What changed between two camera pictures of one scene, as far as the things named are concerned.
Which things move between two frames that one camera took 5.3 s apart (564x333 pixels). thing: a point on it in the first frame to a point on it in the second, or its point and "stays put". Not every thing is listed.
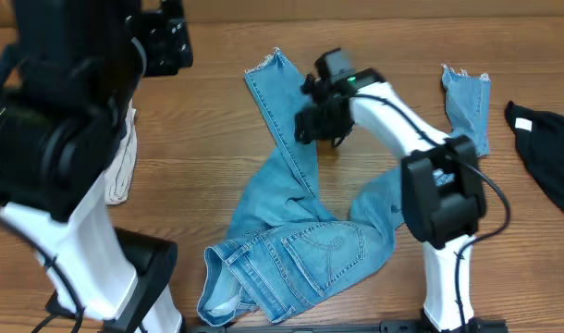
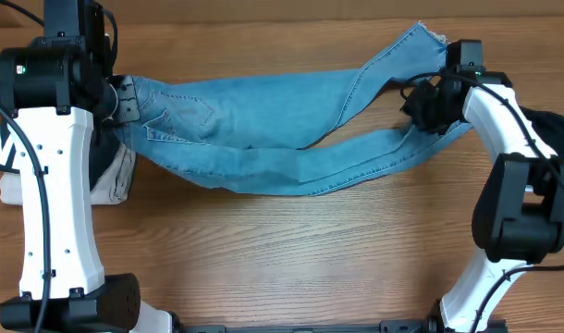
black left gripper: (168, 36) to (127, 88)
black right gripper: (311, 124) to (421, 104)
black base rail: (386, 326) stays put
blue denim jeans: (302, 252) to (283, 136)
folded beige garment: (118, 178) stays put
